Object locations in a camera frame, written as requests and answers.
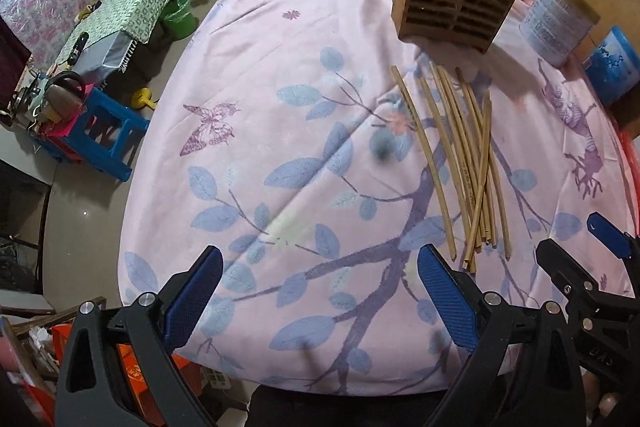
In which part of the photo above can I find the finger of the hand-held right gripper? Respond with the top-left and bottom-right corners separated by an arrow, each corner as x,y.
587,213 -> 640,278
536,238 -> 608,308

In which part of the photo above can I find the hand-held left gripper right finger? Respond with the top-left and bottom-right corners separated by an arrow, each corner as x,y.
417,244 -> 587,427

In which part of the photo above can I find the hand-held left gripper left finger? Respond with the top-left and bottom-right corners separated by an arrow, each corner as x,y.
54,246 -> 224,427

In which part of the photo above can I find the pile of wooden chopsticks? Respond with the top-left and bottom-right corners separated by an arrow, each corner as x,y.
390,61 -> 513,274

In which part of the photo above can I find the orange box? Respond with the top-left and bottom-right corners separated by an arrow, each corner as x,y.
115,342 -> 173,418

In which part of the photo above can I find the blue can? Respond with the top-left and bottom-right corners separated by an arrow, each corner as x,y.
584,27 -> 640,105

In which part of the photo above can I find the blue plastic stool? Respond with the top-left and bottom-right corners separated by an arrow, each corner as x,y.
60,87 -> 151,182

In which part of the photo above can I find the pink floral tablecloth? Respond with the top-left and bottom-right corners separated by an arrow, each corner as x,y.
117,0 -> 638,395

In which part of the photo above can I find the yellow plastic toy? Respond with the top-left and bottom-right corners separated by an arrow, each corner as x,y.
131,88 -> 158,110

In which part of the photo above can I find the white can with gold lid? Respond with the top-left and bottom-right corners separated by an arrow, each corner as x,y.
518,0 -> 601,68

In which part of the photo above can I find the dark kettle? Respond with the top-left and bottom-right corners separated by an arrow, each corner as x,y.
42,71 -> 86,122

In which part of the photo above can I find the grey storage box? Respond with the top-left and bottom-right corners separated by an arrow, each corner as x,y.
75,32 -> 133,78

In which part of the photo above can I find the black remote control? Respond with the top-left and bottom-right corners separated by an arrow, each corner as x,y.
67,32 -> 90,62

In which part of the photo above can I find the green bucket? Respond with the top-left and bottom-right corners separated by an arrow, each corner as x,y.
161,0 -> 198,40

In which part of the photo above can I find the green patterned cloth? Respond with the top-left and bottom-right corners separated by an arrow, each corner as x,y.
52,0 -> 198,75

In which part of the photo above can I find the dark red cloth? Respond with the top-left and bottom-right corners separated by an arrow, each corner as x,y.
0,19 -> 32,80

